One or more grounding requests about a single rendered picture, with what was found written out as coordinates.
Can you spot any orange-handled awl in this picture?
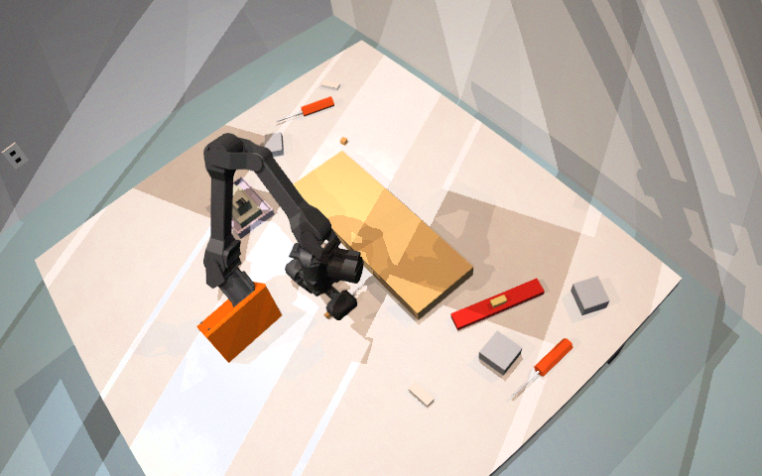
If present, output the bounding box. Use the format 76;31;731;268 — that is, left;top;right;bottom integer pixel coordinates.
511;338;572;398
277;96;334;122

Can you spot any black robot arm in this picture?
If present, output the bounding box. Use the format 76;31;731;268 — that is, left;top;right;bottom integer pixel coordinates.
203;133;364;307

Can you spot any tan wooden panel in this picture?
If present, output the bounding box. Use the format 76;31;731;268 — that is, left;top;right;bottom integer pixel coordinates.
294;151;473;319

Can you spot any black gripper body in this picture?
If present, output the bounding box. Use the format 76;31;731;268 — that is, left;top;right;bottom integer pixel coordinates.
285;259;357;320

